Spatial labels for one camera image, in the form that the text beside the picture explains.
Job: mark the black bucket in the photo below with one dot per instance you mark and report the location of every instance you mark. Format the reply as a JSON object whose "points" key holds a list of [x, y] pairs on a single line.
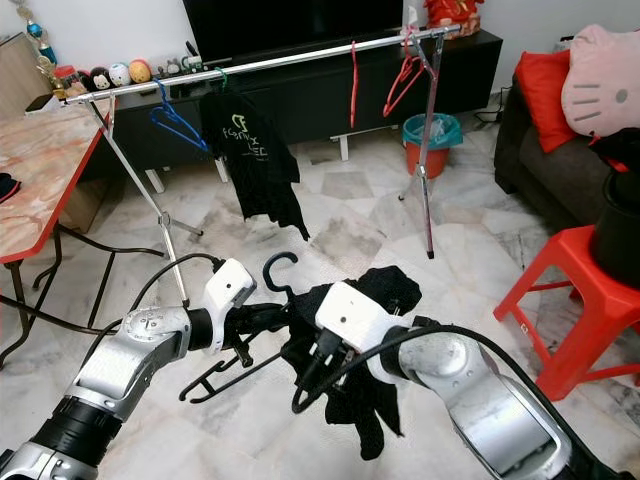
{"points": [[618, 235]]}

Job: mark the red sofa cushion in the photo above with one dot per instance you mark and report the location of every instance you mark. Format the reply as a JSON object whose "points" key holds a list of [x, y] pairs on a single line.
{"points": [[545, 95]]}

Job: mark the clear jar red lid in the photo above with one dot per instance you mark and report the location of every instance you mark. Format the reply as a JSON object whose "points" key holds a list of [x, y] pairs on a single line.
{"points": [[68, 80]]}

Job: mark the light wooden cabinet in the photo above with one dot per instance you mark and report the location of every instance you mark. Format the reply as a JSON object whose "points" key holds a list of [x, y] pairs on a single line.
{"points": [[20, 75]]}

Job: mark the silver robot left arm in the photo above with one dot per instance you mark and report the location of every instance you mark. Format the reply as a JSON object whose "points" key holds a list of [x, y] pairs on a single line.
{"points": [[130, 370]]}

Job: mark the red plastic stool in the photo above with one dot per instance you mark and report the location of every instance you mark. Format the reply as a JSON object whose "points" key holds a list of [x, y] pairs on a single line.
{"points": [[590, 300]]}

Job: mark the green hanger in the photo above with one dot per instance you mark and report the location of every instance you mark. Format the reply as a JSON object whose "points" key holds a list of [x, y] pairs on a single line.
{"points": [[224, 78]]}

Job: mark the yellow round plush toy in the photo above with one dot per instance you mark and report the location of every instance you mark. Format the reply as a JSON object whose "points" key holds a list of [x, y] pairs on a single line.
{"points": [[140, 71]]}

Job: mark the black TV cabinet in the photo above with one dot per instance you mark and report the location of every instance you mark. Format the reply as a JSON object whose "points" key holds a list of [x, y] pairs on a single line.
{"points": [[320, 95]]}

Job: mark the white round plush toy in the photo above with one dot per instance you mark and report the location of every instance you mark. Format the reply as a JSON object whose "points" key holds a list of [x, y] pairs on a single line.
{"points": [[119, 74]]}

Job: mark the steel clothes rack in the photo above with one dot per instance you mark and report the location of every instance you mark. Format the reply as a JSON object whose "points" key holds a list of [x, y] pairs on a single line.
{"points": [[290, 60]]}

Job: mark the dark brown sofa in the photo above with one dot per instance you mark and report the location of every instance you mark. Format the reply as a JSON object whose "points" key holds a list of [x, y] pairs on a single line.
{"points": [[560, 180]]}

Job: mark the black round plush toy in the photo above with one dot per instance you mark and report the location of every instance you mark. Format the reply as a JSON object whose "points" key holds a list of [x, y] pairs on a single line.
{"points": [[100, 79]]}

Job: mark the black plastic hanger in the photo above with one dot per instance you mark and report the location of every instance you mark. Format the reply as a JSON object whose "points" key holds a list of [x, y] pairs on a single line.
{"points": [[278, 268]]}

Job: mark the black flat television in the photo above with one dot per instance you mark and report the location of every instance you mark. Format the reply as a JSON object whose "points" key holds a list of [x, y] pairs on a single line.
{"points": [[290, 28]]}

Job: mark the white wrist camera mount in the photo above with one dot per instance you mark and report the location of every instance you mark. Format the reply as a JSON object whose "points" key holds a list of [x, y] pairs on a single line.
{"points": [[355, 315], [232, 290]]}

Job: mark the red laughing Buddha statue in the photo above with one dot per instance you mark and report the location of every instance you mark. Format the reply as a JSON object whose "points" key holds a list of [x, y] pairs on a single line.
{"points": [[455, 13]]}

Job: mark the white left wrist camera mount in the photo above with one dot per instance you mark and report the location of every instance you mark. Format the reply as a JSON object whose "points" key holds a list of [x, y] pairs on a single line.
{"points": [[232, 290]]}

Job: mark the black printed T-shirt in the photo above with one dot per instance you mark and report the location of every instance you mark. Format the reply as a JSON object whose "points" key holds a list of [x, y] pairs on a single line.
{"points": [[255, 165]]}

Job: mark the red plastic hanger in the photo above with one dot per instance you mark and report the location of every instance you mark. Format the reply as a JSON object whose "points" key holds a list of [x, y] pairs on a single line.
{"points": [[400, 85], [355, 85]]}

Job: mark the pink cat face cushion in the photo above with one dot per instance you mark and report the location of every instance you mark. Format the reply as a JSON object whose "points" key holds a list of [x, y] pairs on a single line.
{"points": [[605, 85]]}

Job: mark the red plastic bin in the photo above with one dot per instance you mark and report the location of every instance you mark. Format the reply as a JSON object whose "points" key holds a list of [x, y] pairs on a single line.
{"points": [[425, 160]]}

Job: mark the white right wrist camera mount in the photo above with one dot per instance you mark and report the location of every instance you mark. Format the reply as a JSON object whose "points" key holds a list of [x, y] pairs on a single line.
{"points": [[355, 315]]}

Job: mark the plain black garment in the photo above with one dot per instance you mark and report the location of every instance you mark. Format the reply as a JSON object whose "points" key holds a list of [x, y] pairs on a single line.
{"points": [[360, 410]]}

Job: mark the navy garment with red stripes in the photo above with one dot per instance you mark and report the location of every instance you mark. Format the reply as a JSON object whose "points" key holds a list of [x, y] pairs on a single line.
{"points": [[10, 188]]}

